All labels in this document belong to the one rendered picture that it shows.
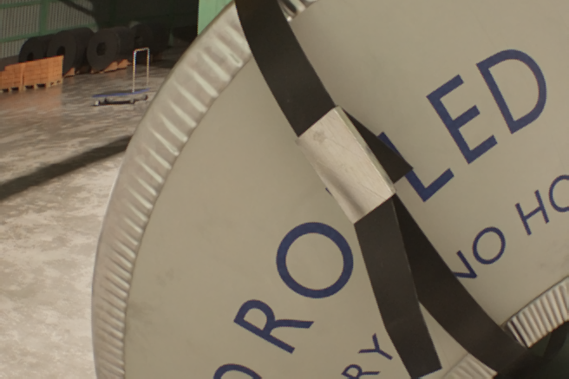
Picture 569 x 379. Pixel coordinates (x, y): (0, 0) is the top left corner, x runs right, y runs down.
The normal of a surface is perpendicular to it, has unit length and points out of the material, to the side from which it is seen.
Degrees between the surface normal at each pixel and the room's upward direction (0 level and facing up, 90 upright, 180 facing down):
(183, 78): 90
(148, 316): 90
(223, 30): 89
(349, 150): 96
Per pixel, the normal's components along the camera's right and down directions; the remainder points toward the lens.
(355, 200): -0.56, 0.29
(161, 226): -0.39, 0.21
